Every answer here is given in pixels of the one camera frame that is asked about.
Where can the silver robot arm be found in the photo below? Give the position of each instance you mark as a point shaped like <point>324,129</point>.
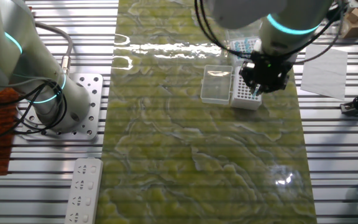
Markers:
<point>11,46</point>

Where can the white pipette tip holder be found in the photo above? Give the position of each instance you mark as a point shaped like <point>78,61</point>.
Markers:
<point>244,102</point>
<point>242,43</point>

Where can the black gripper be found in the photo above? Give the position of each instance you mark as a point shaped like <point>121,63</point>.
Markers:
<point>267,70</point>

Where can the white paper sheet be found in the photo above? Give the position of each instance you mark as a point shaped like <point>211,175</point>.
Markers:
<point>323,74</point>

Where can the green marble pattern mat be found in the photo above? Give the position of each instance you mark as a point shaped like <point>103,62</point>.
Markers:
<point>182,140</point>

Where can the wooden block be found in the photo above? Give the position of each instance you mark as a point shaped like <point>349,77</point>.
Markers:
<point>356,26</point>

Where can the white power strip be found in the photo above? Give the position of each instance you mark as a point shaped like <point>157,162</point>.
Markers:
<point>84,174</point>

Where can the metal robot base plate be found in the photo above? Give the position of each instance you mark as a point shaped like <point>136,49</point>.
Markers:
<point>93,102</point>

